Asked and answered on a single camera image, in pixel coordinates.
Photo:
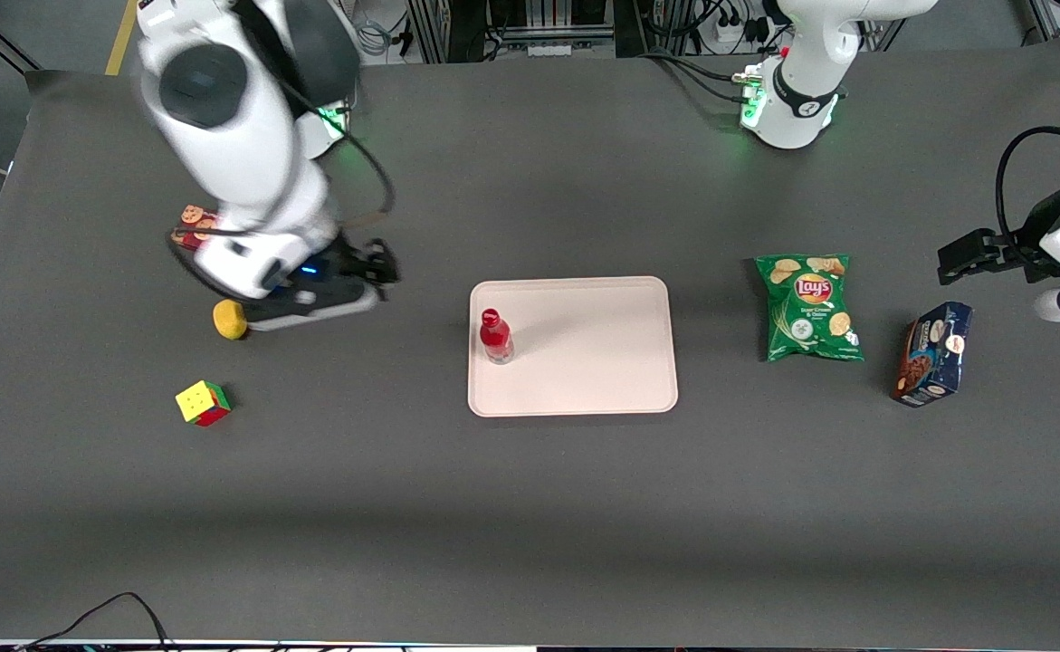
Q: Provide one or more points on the blue chocolate cookie box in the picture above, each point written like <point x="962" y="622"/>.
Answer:
<point x="932" y="353"/>

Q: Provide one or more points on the green Lay's chips bag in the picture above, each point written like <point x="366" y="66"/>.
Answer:
<point x="810" y="312"/>

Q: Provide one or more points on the white power strip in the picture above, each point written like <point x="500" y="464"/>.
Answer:
<point x="736" y="32"/>

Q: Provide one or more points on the aluminium equipment rack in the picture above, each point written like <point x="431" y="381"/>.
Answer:
<point x="511" y="23"/>

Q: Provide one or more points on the white rectangular plastic tray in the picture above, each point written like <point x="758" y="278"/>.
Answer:
<point x="593" y="353"/>

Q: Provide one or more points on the yellow lemon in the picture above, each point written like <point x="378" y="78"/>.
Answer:
<point x="230" y="320"/>

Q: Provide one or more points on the small red coke bottle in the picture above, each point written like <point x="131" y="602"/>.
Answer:
<point x="496" y="340"/>

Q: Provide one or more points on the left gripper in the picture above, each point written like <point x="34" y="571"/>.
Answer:
<point x="1011" y="246"/>

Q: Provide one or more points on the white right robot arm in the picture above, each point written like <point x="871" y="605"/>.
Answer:
<point x="240" y="154"/>

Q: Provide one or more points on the colourful Rubik's cube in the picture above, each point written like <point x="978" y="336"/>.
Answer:
<point x="202" y="404"/>

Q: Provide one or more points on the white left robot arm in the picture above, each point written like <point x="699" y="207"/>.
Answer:
<point x="806" y="81"/>

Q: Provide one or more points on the red cookie snack pack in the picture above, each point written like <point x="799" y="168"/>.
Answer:
<point x="196" y="222"/>

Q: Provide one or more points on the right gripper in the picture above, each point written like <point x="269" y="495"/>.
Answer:
<point x="359" y="262"/>

